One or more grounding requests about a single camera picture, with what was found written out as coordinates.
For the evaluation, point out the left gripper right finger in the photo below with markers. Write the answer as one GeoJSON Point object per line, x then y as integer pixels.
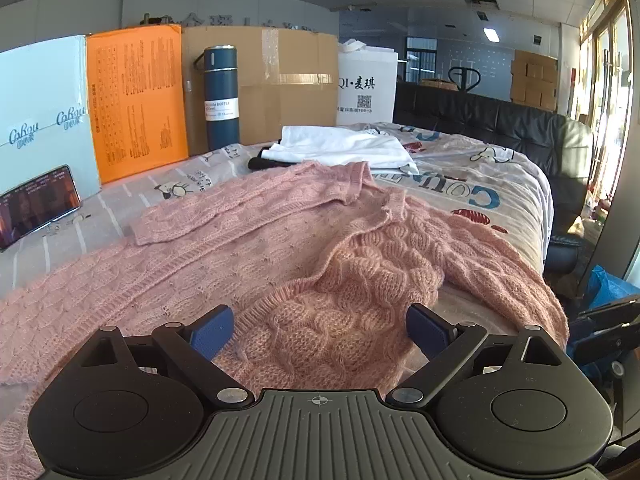
{"type": "Point", "coordinates": [448, 349]}

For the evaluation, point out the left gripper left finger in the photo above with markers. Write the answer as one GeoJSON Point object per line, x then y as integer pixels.
{"type": "Point", "coordinates": [189, 350]}

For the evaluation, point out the pink knitted sweater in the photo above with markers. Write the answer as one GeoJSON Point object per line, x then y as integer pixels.
{"type": "Point", "coordinates": [343, 326]}

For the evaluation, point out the cartoon print bed sheet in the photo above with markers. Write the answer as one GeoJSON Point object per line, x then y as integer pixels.
{"type": "Point", "coordinates": [465, 185]}

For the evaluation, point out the black leather sofa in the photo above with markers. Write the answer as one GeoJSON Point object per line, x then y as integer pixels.
{"type": "Point", "coordinates": [559, 146]}

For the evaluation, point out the black sock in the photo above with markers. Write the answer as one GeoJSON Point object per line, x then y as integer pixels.
{"type": "Point", "coordinates": [259, 162]}

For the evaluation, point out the smartphone with lit screen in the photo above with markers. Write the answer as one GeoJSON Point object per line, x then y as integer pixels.
{"type": "Point", "coordinates": [31, 206]}

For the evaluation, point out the white t-shirt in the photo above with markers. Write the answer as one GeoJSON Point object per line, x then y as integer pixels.
{"type": "Point", "coordinates": [332, 146]}

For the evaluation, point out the dark teal thermos bottle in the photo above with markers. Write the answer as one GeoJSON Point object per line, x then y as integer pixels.
{"type": "Point", "coordinates": [219, 64]}

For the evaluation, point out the stacked cardboard boxes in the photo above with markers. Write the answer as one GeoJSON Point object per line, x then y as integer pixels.
{"type": "Point", "coordinates": [534, 80]}

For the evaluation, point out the light blue box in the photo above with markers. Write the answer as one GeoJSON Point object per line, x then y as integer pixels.
{"type": "Point", "coordinates": [44, 114]}

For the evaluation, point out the orange box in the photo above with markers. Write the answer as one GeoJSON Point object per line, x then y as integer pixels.
{"type": "Point", "coordinates": [136, 105]}

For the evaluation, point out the white paper bag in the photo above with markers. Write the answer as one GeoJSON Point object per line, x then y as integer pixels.
{"type": "Point", "coordinates": [367, 78]}

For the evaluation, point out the brown cardboard box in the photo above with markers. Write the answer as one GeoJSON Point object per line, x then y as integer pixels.
{"type": "Point", "coordinates": [286, 78]}

